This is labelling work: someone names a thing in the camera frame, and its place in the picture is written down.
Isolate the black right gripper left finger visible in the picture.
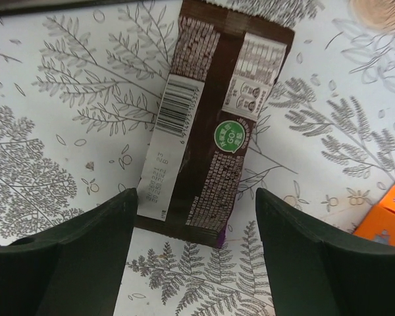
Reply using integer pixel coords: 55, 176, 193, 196
0, 188, 138, 315

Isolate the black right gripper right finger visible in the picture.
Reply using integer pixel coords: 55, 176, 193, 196
255, 188, 395, 316

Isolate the purple M&M's candy bag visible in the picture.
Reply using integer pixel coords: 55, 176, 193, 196
136, 1, 294, 248

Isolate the orange Scrub Daddy box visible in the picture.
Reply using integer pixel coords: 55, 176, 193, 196
353, 184, 395, 247

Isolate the wire and wood shelf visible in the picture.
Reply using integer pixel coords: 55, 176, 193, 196
0, 0, 145, 17

